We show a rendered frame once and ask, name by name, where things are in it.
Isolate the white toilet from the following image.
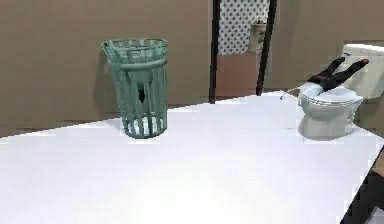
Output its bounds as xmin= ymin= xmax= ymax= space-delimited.
xmin=297 ymin=42 xmax=384 ymax=140

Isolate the white vase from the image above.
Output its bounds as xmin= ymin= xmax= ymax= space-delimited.
xmin=248 ymin=20 xmax=268 ymax=55

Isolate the green slatted waste bin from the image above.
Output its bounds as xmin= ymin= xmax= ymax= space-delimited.
xmin=100 ymin=37 xmax=169 ymax=140

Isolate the pink cabinet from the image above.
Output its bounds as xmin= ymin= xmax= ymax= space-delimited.
xmin=215 ymin=52 xmax=262 ymax=99

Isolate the black door frame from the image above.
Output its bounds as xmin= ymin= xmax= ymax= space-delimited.
xmin=208 ymin=0 xmax=278 ymax=105

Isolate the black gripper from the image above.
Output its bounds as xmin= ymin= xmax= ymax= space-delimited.
xmin=279 ymin=71 xmax=338 ymax=101

